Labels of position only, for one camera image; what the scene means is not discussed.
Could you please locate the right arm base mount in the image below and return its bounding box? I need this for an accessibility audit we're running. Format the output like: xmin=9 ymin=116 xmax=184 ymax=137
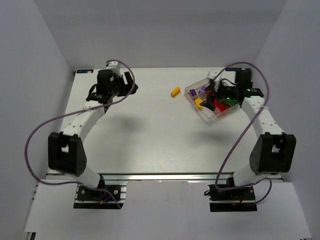
xmin=203 ymin=173 xmax=258 ymax=213

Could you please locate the left logo sticker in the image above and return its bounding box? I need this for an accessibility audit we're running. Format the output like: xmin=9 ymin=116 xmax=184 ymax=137
xmin=76 ymin=69 xmax=94 ymax=74

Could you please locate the red curved lego brick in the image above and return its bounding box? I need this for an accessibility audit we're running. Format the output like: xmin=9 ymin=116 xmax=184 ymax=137
xmin=215 ymin=103 xmax=231 ymax=113

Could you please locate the purple rounded lego brick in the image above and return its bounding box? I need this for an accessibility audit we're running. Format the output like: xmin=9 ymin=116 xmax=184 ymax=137
xmin=198 ymin=85 xmax=208 ymax=94

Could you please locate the yellow lego brick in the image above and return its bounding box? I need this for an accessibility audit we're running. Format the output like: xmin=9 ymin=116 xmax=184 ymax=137
xmin=170 ymin=87 xmax=181 ymax=98

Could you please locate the clear grey long container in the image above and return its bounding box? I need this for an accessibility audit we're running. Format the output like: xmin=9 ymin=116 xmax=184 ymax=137
xmin=184 ymin=77 xmax=210 ymax=104

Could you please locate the aluminium table rail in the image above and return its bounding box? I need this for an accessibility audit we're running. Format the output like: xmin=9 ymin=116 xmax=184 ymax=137
xmin=46 ymin=171 xmax=284 ymax=182

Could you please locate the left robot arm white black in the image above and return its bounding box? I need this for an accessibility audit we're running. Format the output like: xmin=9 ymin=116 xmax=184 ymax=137
xmin=48 ymin=69 xmax=138 ymax=189

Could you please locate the dark smoky plastic container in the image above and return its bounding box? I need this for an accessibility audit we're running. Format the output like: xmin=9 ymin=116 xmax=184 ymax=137
xmin=226 ymin=98 xmax=240 ymax=111

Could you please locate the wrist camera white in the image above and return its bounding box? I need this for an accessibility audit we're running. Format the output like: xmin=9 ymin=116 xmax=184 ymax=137
xmin=105 ymin=60 xmax=121 ymax=76
xmin=207 ymin=71 xmax=222 ymax=83

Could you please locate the orange lego block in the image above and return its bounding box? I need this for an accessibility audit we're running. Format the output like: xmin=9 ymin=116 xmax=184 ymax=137
xmin=194 ymin=98 xmax=203 ymax=111

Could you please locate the amber plastic container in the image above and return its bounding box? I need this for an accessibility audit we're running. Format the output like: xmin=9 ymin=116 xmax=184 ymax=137
xmin=213 ymin=102 xmax=236 ymax=118

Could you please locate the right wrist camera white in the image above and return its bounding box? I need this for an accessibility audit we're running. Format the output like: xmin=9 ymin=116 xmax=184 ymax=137
xmin=207 ymin=71 xmax=222 ymax=83

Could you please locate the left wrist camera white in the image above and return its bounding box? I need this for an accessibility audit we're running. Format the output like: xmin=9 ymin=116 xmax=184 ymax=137
xmin=105 ymin=60 xmax=121 ymax=76

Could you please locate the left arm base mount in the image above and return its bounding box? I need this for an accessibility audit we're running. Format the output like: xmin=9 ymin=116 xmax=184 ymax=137
xmin=73 ymin=180 xmax=127 ymax=210

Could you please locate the clear plastic container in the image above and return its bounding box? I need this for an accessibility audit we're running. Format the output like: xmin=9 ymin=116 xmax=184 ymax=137
xmin=191 ymin=99 xmax=216 ymax=124

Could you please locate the green lego plate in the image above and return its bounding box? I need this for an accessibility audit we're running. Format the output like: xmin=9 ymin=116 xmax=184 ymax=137
xmin=227 ymin=99 xmax=238 ymax=106

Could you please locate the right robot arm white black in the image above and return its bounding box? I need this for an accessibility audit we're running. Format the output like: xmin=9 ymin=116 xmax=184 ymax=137
xmin=201 ymin=80 xmax=297 ymax=191

